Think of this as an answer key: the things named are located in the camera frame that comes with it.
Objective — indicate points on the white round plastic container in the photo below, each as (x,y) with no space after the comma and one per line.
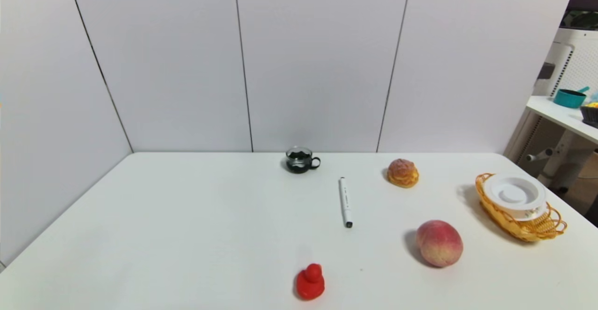
(514,195)

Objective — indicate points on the yellow woven basket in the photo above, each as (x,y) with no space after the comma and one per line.
(509,223)

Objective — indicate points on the glass cup with dark liquid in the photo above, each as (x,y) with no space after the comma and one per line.
(300,160)

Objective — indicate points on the white marker pen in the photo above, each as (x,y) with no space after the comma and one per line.
(346,202)

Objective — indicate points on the golden cream puff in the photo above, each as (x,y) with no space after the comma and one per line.
(402,173)

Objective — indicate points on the red toy duck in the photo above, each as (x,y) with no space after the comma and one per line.
(310,283)

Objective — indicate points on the red yellow peach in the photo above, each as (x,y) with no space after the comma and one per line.
(439,244)

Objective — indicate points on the white side table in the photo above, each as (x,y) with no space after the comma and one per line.
(560,118)

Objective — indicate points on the teal pot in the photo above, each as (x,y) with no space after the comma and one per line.
(570,98)

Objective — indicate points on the white perforated appliance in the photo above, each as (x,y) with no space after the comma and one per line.
(577,62)

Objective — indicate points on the black bowl with yellow contents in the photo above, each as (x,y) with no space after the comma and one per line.
(591,113)

